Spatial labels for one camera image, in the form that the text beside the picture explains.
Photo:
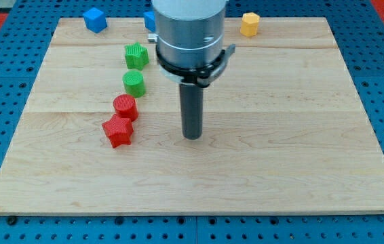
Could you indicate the red star block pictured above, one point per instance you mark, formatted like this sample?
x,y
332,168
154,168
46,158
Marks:
x,y
118,130

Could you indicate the blue block behind arm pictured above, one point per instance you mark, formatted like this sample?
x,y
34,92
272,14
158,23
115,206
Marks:
x,y
149,20

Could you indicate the blue cube block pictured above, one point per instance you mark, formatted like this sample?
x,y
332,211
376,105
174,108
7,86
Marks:
x,y
95,20

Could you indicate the green cylinder block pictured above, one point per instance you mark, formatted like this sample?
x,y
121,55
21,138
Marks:
x,y
133,82

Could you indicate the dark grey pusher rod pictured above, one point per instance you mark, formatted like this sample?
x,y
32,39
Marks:
x,y
191,105

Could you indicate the yellow hexagon block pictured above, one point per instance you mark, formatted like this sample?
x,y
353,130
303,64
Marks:
x,y
249,25

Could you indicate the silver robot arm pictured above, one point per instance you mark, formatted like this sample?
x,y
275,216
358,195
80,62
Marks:
x,y
189,32

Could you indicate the red cylinder block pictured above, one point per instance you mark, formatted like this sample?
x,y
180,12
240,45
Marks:
x,y
125,107

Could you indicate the green star block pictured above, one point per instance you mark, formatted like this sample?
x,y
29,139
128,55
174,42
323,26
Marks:
x,y
136,56

